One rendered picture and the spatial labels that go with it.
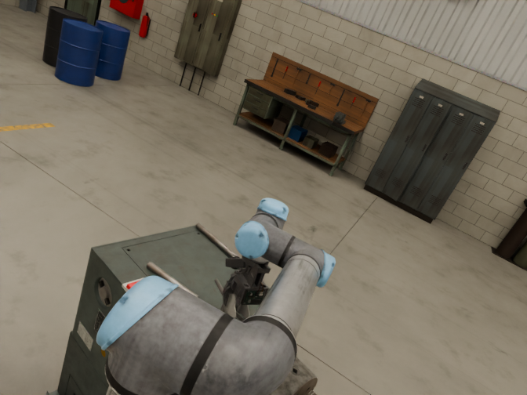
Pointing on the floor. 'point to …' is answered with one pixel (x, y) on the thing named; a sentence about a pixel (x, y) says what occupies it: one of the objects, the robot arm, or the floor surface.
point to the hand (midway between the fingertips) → (230, 313)
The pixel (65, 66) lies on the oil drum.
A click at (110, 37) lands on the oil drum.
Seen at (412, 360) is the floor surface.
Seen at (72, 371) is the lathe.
